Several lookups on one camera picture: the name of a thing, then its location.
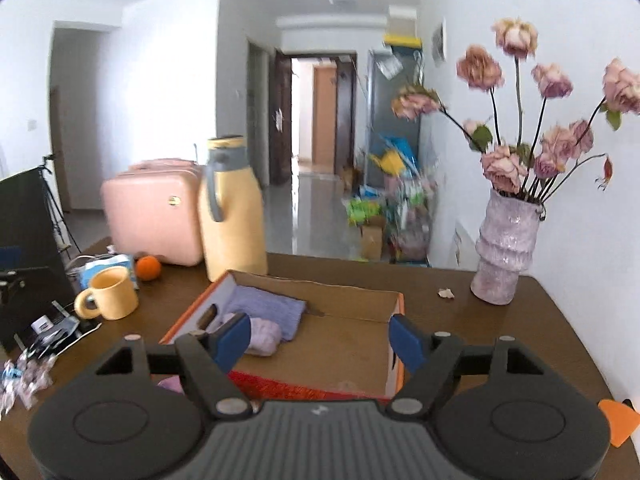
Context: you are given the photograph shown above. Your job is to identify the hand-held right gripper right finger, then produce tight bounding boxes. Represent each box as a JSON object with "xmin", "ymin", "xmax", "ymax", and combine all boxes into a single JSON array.
[{"xmin": 385, "ymin": 312, "xmax": 551, "ymax": 421}]

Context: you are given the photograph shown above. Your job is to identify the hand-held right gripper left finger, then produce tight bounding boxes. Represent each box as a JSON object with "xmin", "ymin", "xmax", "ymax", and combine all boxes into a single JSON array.
[{"xmin": 92, "ymin": 312, "xmax": 253, "ymax": 421}]

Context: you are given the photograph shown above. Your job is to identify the small purple fluffy cloth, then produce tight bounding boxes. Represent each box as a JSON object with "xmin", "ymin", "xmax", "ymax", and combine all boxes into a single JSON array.
[{"xmin": 220, "ymin": 312, "xmax": 283, "ymax": 357}]

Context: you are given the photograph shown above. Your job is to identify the red cardboard box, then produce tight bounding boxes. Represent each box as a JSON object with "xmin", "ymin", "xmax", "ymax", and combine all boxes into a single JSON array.
[{"xmin": 159, "ymin": 270, "xmax": 406, "ymax": 403}]

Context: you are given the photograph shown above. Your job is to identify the blue tissue packet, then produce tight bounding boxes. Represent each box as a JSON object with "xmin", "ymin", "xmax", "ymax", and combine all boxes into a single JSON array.
[{"xmin": 80, "ymin": 254, "xmax": 137, "ymax": 291}]

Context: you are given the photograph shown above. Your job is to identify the lavender folded towel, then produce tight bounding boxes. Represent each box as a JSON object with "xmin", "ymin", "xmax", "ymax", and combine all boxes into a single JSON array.
[{"xmin": 225, "ymin": 285, "xmax": 307, "ymax": 343}]

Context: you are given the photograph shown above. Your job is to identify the brown cardboard box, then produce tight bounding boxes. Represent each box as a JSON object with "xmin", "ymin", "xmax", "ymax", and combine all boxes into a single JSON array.
[{"xmin": 361, "ymin": 225, "xmax": 386, "ymax": 261}]

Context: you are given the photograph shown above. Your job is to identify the orange fruit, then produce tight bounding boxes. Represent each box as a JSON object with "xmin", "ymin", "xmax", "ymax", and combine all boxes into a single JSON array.
[{"xmin": 136, "ymin": 255, "xmax": 162, "ymax": 281}]

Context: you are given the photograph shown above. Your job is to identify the yellow thermos jug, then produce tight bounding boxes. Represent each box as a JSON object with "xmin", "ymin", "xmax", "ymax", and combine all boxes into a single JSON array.
[{"xmin": 197, "ymin": 135, "xmax": 269, "ymax": 283}]

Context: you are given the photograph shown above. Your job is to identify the yellow mug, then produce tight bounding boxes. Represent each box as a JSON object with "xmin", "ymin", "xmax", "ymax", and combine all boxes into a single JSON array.
[{"xmin": 74, "ymin": 266, "xmax": 140, "ymax": 321}]

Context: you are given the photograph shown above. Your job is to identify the pile of household clutter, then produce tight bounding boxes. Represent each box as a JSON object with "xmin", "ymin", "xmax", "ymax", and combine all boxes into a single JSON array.
[{"xmin": 345, "ymin": 132, "xmax": 441, "ymax": 263}]

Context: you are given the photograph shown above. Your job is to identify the lilac ceramic vase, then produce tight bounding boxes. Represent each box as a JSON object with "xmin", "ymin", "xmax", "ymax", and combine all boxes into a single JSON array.
[{"xmin": 470, "ymin": 189, "xmax": 543, "ymax": 306}]

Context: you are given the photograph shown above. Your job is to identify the pink suitcase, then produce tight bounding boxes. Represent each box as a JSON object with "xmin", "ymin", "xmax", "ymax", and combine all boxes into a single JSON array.
[{"xmin": 101, "ymin": 159, "xmax": 206, "ymax": 267}]

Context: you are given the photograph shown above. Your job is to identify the dried pink roses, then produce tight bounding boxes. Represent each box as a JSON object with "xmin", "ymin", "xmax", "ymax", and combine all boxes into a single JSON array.
[{"xmin": 391, "ymin": 17, "xmax": 640, "ymax": 206}]

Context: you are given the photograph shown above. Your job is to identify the clear crumpled plastic wrappers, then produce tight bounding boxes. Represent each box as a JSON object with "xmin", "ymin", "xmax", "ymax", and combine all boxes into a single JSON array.
[{"xmin": 0, "ymin": 350, "xmax": 53, "ymax": 416}]

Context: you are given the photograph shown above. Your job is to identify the grey refrigerator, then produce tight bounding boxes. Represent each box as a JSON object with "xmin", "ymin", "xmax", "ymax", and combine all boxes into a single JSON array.
[{"xmin": 367, "ymin": 50, "xmax": 423, "ymax": 196}]

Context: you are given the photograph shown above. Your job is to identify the black tripod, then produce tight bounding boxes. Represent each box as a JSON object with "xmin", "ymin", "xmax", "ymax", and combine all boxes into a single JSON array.
[{"xmin": 40, "ymin": 154, "xmax": 83, "ymax": 256}]

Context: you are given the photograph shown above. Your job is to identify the dark brown door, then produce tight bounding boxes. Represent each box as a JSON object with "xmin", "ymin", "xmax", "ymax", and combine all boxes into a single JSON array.
[{"xmin": 272, "ymin": 49, "xmax": 293, "ymax": 186}]

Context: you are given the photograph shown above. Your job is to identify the orange and black card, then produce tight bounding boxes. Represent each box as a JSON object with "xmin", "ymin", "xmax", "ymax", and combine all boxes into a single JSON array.
[{"xmin": 597, "ymin": 399, "xmax": 640, "ymax": 447}]

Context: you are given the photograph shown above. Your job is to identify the light brown door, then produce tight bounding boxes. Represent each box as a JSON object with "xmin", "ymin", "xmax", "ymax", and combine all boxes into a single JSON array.
[{"xmin": 314, "ymin": 65, "xmax": 339, "ymax": 166}]

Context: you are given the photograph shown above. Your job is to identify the black monitor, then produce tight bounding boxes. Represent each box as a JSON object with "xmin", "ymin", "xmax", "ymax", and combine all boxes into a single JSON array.
[{"xmin": 0, "ymin": 166, "xmax": 76, "ymax": 353}]

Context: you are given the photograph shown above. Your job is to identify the black device with cables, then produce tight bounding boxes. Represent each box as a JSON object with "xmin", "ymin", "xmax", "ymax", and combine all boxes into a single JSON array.
[{"xmin": 20, "ymin": 302, "xmax": 103, "ymax": 356}]

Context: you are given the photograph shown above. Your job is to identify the wall picture frame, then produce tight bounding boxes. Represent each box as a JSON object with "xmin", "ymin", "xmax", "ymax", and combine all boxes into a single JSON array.
[{"xmin": 431, "ymin": 17, "xmax": 447, "ymax": 63}]

